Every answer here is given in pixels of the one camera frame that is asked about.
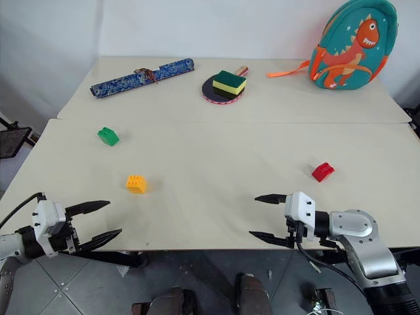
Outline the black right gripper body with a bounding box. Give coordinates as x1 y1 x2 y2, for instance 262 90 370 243
284 217 308 249

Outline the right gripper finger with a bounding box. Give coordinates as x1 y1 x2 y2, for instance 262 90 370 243
248 230 295 249
254 194 289 205

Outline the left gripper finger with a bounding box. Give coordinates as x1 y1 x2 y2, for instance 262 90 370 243
77 228 123 253
64 200 111 218

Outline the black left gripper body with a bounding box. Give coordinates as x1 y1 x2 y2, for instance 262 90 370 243
48 215 82 255

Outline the yellow toy block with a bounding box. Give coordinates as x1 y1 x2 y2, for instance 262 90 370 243
125 175 148 196

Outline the red toy block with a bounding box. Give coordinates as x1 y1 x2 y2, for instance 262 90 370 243
310 161 335 182

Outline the green toy block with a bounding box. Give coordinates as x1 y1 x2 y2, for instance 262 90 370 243
96 126 121 148

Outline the dark rounded shape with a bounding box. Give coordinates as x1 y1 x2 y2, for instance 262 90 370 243
148 285 198 315

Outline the black metal stand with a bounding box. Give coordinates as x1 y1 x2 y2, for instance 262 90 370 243
0 112 39 162

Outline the black table tennis paddle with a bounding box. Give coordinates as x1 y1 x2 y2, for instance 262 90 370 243
201 65 250 106

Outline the green yellow sponge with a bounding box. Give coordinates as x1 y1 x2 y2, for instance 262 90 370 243
211 70 248 98

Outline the blue patterned rolled scroll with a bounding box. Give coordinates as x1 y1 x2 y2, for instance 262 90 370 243
90 58 196 99

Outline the black equipment piece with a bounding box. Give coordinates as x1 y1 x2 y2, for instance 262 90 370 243
404 104 420 139

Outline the teal dinosaur backpack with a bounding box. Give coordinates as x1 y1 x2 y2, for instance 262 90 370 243
266 0 400 92

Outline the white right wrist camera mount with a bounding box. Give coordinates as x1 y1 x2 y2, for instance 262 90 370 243
283 191 317 243

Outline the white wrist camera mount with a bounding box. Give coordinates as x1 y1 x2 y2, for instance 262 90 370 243
31 199 67 259
283 191 317 243

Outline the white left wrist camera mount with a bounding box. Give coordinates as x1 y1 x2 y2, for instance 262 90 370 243
31 199 67 259

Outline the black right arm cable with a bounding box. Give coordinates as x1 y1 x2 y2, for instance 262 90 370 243
294 240 366 293

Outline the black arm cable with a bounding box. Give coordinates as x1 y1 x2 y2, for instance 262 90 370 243
0 192 47 230
294 240 366 293

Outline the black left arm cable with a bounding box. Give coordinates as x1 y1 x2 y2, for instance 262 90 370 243
0 192 47 230

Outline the black box with wires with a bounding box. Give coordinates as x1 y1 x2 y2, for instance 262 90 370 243
307 287 337 315

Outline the brown tie cord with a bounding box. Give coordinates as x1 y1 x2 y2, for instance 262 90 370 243
134 67 159 85

